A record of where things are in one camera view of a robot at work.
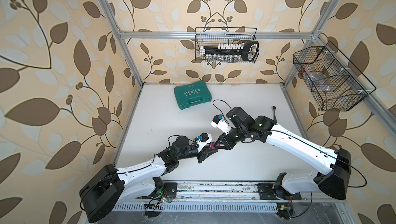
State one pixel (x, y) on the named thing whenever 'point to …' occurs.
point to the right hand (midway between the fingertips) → (216, 144)
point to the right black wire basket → (334, 82)
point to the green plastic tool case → (190, 94)
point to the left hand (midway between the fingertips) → (213, 145)
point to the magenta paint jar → (212, 145)
